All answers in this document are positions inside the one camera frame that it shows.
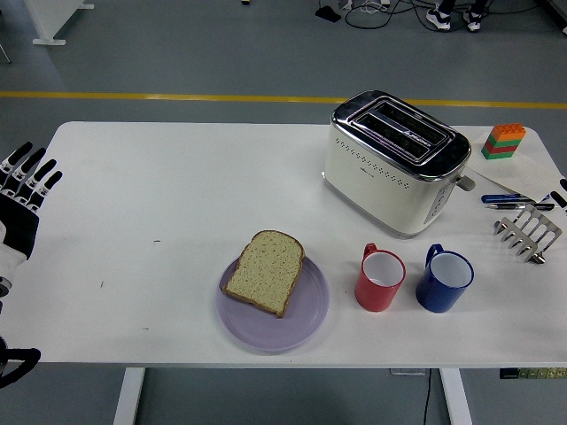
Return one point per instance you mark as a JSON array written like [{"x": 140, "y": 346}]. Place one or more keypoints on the person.
[{"x": 438, "y": 17}]

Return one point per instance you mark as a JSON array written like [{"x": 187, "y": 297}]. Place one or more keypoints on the black foot pedal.
[{"x": 328, "y": 13}]

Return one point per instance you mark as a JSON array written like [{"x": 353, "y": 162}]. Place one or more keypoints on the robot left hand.
[{"x": 17, "y": 230}]

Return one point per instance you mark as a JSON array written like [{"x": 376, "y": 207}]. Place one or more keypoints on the white power strip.
[{"x": 376, "y": 2}]

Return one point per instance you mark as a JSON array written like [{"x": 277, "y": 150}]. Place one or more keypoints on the toy brick stack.
[{"x": 500, "y": 146}]

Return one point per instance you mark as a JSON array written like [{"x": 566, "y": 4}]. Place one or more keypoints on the blue pen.
[{"x": 498, "y": 198}]

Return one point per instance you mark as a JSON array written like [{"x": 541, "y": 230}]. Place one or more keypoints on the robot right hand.
[{"x": 560, "y": 200}]

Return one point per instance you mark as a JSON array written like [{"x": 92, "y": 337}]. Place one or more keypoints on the white table leg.
[
  {"x": 128, "y": 398},
  {"x": 456, "y": 398}
]

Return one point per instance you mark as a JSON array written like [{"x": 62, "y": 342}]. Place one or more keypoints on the red mug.
[{"x": 374, "y": 297}]

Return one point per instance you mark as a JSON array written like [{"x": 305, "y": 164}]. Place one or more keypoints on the black pen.
[{"x": 514, "y": 206}]

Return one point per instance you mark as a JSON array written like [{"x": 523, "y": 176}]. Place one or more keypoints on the table control panel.
[{"x": 531, "y": 374}]

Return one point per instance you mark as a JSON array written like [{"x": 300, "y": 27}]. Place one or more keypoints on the white paper sheet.
[{"x": 531, "y": 172}]

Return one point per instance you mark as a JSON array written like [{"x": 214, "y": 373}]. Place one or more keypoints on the white table label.
[{"x": 407, "y": 372}]

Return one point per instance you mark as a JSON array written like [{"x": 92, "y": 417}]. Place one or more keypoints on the blue mug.
[{"x": 436, "y": 297}]

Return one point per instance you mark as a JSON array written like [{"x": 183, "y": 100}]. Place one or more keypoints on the bread slice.
[{"x": 266, "y": 274}]

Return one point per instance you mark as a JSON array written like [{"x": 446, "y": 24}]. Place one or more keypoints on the purple plate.
[{"x": 283, "y": 332}]

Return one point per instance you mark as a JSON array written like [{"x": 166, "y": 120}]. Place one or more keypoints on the chair leg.
[{"x": 4, "y": 53}]

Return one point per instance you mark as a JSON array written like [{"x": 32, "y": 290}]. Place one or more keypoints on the metal toast rack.
[{"x": 518, "y": 234}]

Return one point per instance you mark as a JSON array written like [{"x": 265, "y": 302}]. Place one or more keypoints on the white furniture base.
[{"x": 48, "y": 17}]

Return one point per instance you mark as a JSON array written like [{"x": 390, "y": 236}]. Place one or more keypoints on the cream and chrome toaster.
[{"x": 376, "y": 195}]

